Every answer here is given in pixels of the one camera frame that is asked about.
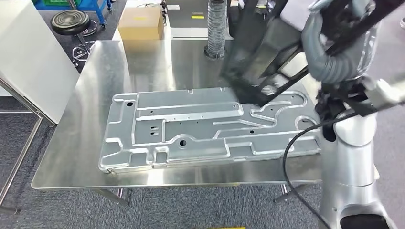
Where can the stainless steel workbench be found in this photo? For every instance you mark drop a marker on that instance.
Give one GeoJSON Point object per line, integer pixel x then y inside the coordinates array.
{"type": "Point", "coordinates": [95, 79]}

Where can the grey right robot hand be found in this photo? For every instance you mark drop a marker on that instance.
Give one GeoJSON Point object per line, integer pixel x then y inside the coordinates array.
{"type": "Point", "coordinates": [311, 41]}

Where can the white cabinet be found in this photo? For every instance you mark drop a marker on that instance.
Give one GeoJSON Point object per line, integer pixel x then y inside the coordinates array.
{"type": "Point", "coordinates": [31, 57]}

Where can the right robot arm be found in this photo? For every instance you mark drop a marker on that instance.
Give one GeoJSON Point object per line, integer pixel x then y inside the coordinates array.
{"type": "Point", "coordinates": [351, 158]}

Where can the black plastic plate bracket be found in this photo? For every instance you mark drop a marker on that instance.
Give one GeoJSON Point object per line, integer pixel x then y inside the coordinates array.
{"type": "Point", "coordinates": [246, 82]}

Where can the steel frame table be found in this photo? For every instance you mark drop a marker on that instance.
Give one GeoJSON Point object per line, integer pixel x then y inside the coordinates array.
{"type": "Point", "coordinates": [31, 107]}

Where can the blue metal cart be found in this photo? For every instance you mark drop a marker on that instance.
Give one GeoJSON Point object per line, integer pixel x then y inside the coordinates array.
{"type": "Point", "coordinates": [95, 6]}

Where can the green plastic crate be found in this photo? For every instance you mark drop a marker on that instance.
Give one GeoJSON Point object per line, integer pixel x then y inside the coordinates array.
{"type": "Point", "coordinates": [57, 2]}

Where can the white table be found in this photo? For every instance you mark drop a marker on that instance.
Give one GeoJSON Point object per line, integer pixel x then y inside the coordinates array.
{"type": "Point", "coordinates": [177, 33]}

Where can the black round stool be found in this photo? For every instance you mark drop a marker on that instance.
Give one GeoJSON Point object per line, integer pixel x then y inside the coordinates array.
{"type": "Point", "coordinates": [69, 22]}

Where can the stamped grey metal panel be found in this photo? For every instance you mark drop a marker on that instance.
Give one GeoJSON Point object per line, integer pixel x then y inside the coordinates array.
{"type": "Point", "coordinates": [189, 148]}

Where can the brown cardboard box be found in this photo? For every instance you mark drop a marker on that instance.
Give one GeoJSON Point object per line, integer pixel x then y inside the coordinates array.
{"type": "Point", "coordinates": [140, 23]}

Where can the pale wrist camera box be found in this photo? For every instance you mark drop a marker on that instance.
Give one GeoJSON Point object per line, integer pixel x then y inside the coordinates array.
{"type": "Point", "coordinates": [384, 91]}

